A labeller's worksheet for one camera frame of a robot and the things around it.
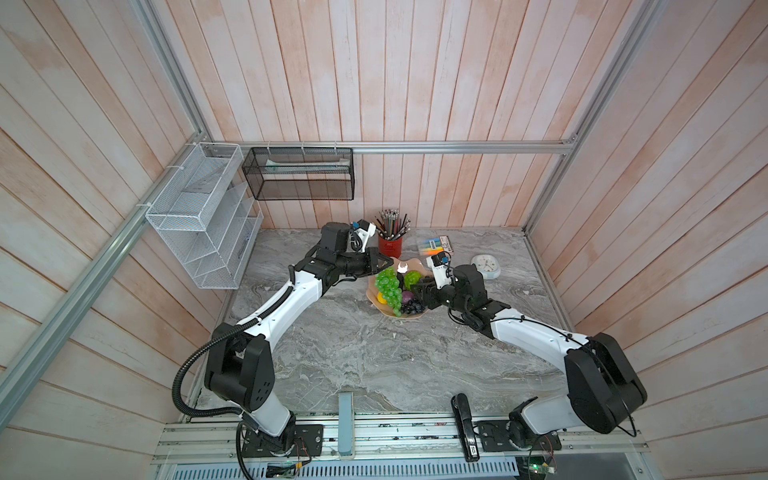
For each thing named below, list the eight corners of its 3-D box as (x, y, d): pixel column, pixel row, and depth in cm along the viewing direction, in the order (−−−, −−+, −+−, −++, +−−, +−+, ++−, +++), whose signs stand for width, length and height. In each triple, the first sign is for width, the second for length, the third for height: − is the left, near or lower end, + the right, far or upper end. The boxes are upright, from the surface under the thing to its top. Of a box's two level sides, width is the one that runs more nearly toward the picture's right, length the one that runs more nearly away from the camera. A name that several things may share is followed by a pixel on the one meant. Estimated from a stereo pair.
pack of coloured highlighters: (422, 259, 114) (422, 255, 112) (415, 243, 119) (416, 240, 117) (453, 254, 115) (454, 250, 114) (445, 238, 121) (446, 235, 119)
